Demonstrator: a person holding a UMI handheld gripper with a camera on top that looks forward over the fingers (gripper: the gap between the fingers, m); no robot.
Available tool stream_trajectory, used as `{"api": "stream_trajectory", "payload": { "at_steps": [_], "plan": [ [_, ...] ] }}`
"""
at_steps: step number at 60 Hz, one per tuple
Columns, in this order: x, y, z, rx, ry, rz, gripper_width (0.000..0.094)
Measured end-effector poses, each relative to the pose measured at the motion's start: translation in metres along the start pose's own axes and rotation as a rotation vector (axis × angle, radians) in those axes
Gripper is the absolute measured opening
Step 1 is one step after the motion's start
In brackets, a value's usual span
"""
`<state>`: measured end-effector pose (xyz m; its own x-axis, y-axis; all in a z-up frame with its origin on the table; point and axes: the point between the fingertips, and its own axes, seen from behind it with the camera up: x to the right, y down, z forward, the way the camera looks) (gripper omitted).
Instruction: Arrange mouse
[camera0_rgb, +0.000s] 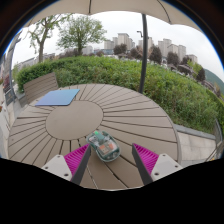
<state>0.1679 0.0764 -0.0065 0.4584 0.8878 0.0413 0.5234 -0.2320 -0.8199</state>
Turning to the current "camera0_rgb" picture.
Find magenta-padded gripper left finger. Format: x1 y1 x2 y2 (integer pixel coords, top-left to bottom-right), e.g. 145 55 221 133
41 143 92 186

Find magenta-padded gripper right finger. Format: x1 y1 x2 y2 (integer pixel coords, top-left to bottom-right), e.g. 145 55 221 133
131 142 184 186

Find transparent computer mouse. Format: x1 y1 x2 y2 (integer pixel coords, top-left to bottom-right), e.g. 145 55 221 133
85 130 121 163

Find blue mouse pad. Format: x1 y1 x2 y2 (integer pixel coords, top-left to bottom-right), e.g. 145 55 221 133
34 88 81 108

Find brown slatted chair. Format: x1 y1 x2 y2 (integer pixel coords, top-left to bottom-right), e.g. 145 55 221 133
22 71 61 105

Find green hedge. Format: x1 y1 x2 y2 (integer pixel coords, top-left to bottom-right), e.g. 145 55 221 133
14 55 224 136

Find dark curved umbrella pole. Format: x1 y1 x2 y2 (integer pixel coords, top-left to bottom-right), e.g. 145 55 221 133
137 13 150 95

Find distant apartment buildings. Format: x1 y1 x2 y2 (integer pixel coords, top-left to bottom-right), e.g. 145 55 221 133
102 32 200 65

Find thin leaning tree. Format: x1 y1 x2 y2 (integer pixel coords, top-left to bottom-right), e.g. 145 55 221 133
25 13 73 64

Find round bushy tree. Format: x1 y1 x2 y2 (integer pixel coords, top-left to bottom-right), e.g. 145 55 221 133
56 14 108 56

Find beige patio umbrella canopy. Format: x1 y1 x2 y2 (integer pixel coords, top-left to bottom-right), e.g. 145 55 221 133
23 0 205 34

